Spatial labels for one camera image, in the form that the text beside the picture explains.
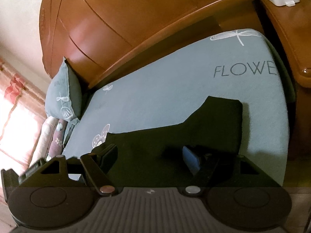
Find teal printed pillow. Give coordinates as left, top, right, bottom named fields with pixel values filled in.
left=45, top=57, right=83, bottom=125

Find pink purple floral quilt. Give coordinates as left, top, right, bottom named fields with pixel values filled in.
left=29, top=118, right=67, bottom=165

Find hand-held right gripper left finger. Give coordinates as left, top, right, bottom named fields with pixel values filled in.
left=40, top=144, right=119, bottom=196

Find black pants with white drawstring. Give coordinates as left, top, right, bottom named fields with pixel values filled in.
left=91, top=97, right=243, bottom=187

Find wooden nightstand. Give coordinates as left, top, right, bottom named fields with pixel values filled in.
left=253, top=0, right=311, bottom=88

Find wooden headboard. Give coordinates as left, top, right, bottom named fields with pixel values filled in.
left=39, top=0, right=263, bottom=90

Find pink floral curtain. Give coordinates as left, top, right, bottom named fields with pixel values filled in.
left=0, top=58, right=49, bottom=170

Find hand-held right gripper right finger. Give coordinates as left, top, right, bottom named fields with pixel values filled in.
left=182, top=146, right=268, bottom=196

